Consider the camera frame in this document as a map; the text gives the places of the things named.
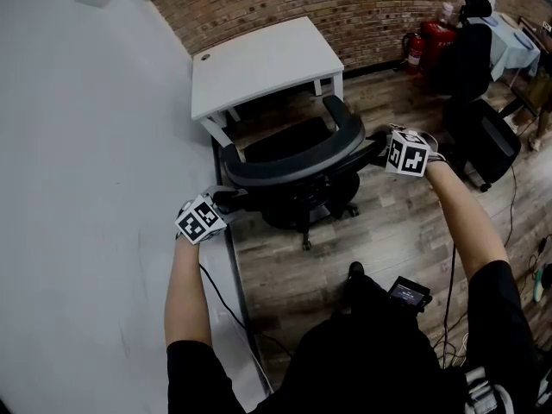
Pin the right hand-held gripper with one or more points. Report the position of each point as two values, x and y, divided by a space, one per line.
407 153

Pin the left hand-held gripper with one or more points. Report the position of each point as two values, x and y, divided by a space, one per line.
198 222

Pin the black office chair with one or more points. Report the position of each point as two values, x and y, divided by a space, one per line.
293 162

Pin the person's right forearm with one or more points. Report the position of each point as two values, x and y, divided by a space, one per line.
466 222

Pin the person's left forearm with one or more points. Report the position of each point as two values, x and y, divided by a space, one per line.
185 300

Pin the red extinguisher cabinet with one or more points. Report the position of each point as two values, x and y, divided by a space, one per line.
440 43

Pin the black swivel chair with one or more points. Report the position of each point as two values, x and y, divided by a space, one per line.
474 58

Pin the person's right black shoe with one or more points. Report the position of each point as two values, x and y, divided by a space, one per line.
356 273

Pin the white desk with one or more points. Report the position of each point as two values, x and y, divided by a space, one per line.
259 67

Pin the black screen device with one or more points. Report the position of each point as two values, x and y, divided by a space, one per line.
409 295

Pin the table with blue cloth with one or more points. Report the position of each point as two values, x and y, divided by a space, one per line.
513 50

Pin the person in black shirt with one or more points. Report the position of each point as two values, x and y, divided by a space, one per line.
366 360

